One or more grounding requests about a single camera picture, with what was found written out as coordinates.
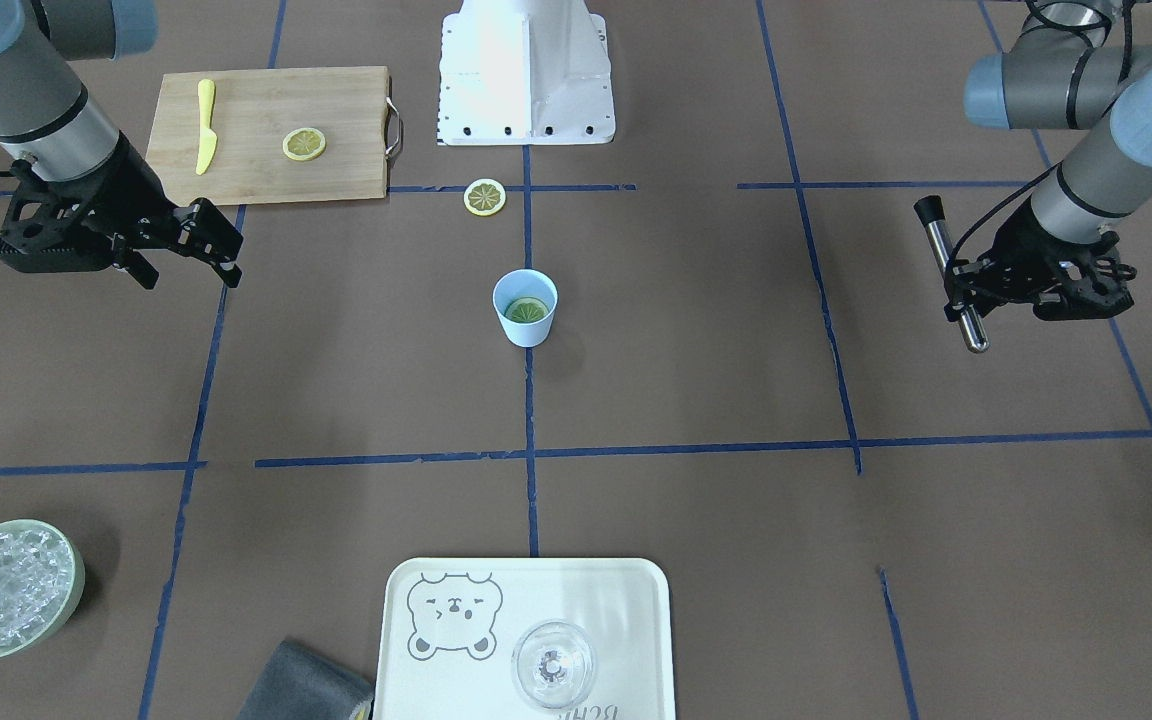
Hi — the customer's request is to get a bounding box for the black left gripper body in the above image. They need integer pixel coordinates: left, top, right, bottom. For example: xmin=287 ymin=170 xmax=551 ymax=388
xmin=980 ymin=205 xmax=1121 ymax=291

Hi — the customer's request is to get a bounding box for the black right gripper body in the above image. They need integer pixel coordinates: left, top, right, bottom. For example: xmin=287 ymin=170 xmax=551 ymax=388
xmin=15 ymin=135 xmax=182 ymax=251

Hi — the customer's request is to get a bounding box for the metal muddler with black tip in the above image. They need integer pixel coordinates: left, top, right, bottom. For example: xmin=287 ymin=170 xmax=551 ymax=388
xmin=914 ymin=195 xmax=990 ymax=354

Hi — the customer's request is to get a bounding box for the lemon slice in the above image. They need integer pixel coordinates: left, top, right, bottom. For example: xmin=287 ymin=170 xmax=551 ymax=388
xmin=503 ymin=296 xmax=550 ymax=325
xmin=462 ymin=179 xmax=508 ymax=217
xmin=282 ymin=127 xmax=326 ymax=161

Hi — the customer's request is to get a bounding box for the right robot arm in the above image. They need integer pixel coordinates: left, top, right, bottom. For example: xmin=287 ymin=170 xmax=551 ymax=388
xmin=0 ymin=1 xmax=243 ymax=290

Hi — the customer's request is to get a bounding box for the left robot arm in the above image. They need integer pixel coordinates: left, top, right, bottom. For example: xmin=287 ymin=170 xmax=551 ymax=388
xmin=943 ymin=1 xmax=1152 ymax=323

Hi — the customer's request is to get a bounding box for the light blue plastic cup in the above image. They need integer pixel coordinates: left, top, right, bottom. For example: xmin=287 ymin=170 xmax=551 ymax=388
xmin=492 ymin=270 xmax=559 ymax=348

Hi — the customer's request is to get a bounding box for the yellow plastic knife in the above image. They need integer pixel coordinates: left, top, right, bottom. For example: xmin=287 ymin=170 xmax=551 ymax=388
xmin=195 ymin=78 xmax=219 ymax=176

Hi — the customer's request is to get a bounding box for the wooden cutting board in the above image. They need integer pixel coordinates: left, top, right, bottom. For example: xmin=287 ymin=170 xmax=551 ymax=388
xmin=145 ymin=67 xmax=402 ymax=206

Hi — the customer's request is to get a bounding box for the green bowl of ice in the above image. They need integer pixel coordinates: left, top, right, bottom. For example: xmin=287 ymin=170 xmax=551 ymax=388
xmin=0 ymin=520 xmax=86 ymax=659

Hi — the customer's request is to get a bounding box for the grey folded cloth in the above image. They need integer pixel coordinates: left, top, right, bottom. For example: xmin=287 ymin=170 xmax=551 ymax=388
xmin=237 ymin=641 xmax=376 ymax=719

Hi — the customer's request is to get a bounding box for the beige bear tray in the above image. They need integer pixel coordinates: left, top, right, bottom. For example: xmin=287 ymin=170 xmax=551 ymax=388
xmin=372 ymin=558 xmax=677 ymax=719

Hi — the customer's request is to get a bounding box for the clear wine glass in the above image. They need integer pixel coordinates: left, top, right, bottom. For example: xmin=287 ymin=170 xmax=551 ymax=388
xmin=511 ymin=619 xmax=596 ymax=711

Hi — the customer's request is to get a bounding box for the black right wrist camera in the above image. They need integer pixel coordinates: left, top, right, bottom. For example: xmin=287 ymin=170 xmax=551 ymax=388
xmin=0 ymin=181 xmax=114 ymax=274

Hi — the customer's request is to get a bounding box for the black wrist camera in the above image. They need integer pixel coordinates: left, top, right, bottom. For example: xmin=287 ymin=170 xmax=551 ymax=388
xmin=1032 ymin=256 xmax=1138 ymax=323
xmin=0 ymin=181 xmax=114 ymax=274

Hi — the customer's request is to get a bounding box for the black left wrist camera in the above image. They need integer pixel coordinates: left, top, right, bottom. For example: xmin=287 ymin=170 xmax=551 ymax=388
xmin=1032 ymin=256 xmax=1138 ymax=323

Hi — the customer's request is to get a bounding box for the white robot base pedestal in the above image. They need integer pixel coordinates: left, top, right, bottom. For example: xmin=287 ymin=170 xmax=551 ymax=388
xmin=435 ymin=1 xmax=617 ymax=147

